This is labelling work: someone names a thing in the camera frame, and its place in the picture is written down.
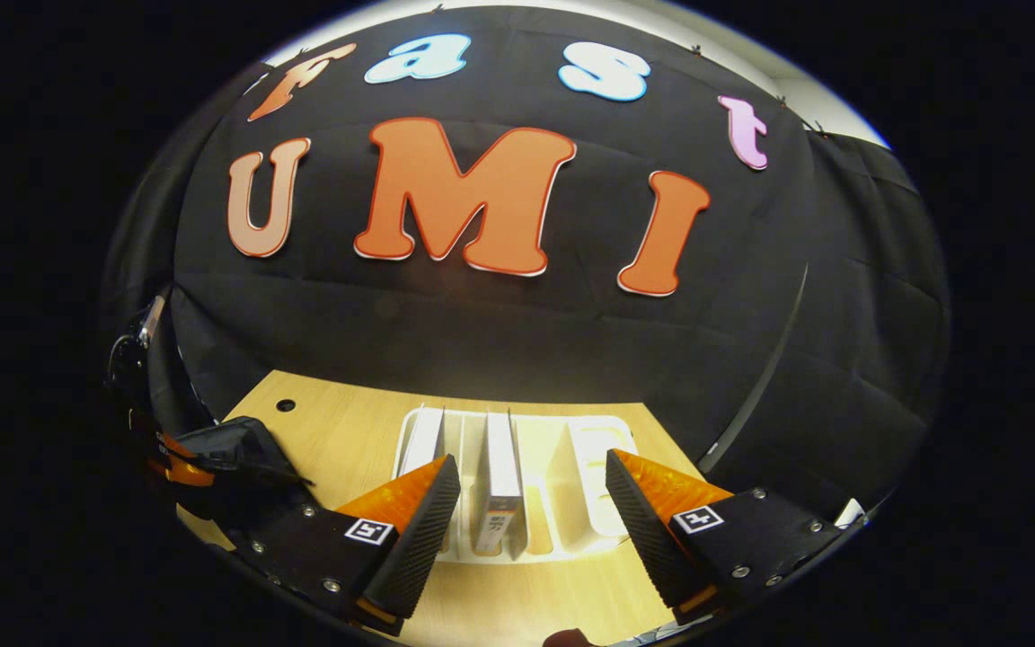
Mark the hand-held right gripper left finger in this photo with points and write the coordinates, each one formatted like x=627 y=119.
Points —
x=419 y=539

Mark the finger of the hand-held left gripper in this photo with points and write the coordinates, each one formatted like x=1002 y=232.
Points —
x=185 y=472

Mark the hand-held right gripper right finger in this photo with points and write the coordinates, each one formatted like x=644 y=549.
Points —
x=643 y=539

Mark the white plastic bookshelf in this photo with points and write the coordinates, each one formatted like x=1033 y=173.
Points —
x=603 y=485

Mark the black schoolbag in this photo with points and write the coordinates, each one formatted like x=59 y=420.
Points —
x=239 y=449

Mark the black backdrop cloth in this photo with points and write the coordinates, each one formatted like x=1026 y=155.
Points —
x=499 y=323

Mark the blue cover book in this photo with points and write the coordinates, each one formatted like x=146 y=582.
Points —
x=423 y=440

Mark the grey cover book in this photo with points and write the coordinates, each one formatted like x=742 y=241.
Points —
x=499 y=476

